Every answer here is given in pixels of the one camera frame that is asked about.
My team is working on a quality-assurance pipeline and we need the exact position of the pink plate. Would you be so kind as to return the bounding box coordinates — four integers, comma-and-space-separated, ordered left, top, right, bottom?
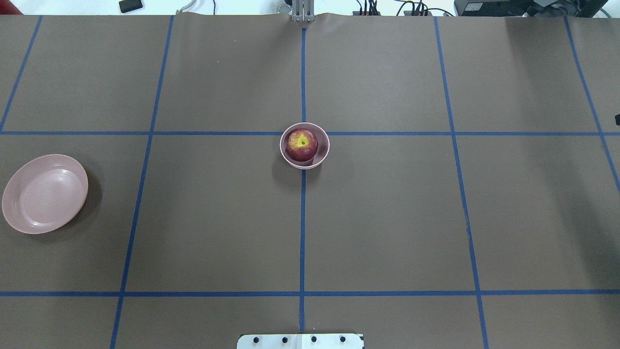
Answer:
1, 154, 89, 235

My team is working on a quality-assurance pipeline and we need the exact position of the small black device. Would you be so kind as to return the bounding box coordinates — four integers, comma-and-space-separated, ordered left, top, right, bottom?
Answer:
118, 0, 143, 14

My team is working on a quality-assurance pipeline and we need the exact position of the white camera mast base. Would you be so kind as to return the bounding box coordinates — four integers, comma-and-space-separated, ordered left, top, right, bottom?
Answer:
236, 333, 365, 349

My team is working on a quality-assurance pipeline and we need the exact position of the red apple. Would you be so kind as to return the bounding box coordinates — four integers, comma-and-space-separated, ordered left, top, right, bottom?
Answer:
285, 128, 318, 162

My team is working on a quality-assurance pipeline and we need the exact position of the aluminium frame post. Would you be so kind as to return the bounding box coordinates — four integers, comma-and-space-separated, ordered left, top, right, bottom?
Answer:
286, 0, 316, 23

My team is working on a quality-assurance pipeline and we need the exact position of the pink bowl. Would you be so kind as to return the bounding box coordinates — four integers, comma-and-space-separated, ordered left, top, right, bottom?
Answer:
279, 122, 330, 170

